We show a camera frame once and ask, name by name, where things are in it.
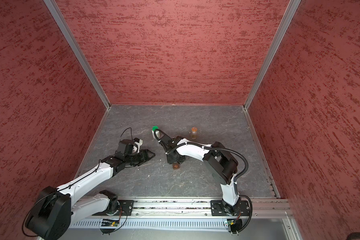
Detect right controller board with wires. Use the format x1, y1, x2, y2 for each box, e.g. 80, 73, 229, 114
227, 209, 253, 235

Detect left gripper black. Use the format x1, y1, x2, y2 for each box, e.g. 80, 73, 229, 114
125, 148, 156, 166

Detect aluminium front rail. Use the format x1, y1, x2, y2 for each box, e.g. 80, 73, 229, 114
74, 197, 293, 219

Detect left aluminium corner post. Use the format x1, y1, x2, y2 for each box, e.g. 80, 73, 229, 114
44, 0, 112, 111

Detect brown weekly pill organizer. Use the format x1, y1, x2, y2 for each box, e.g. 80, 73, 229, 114
172, 163, 181, 170

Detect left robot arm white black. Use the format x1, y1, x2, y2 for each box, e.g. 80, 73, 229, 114
22, 138, 156, 240

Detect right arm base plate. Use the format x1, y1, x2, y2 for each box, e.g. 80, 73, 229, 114
210, 200, 251, 217

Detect controller board with wires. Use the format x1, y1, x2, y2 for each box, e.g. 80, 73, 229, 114
227, 209, 253, 235
100, 207, 128, 235

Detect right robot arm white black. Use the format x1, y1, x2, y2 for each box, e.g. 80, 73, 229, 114
155, 133, 241, 216

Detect right aluminium corner post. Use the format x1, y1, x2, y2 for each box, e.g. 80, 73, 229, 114
244, 0, 301, 111

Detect small clear orange-cap bottle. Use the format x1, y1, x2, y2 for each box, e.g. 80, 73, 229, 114
191, 127, 198, 140

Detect left controller board with wires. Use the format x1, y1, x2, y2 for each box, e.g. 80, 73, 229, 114
100, 207, 128, 235

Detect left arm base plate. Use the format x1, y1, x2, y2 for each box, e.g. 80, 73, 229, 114
106, 200, 135, 216

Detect white slotted cable duct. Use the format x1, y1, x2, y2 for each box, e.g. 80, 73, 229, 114
70, 218, 228, 232

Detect white pill bottle green cap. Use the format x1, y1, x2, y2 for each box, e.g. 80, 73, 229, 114
152, 126, 161, 140

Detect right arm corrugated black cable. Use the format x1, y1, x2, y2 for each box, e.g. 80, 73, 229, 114
153, 129, 253, 232

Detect aluminium corner post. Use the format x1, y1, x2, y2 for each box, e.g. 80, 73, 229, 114
44, 0, 112, 111
244, 0, 301, 111

